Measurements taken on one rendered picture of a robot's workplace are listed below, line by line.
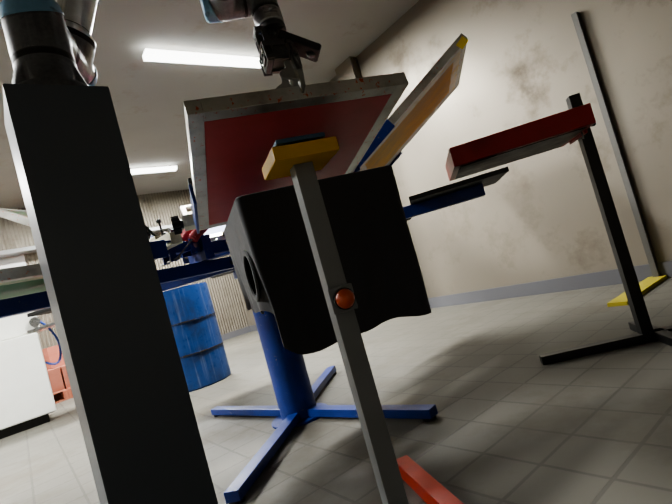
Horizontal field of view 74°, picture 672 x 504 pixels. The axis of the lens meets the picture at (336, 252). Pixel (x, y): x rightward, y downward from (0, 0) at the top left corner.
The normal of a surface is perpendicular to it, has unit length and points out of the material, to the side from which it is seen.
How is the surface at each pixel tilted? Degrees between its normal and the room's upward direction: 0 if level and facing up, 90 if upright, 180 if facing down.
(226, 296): 90
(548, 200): 90
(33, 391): 90
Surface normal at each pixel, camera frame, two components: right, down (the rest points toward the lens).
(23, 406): 0.55, -0.19
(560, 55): -0.78, 0.19
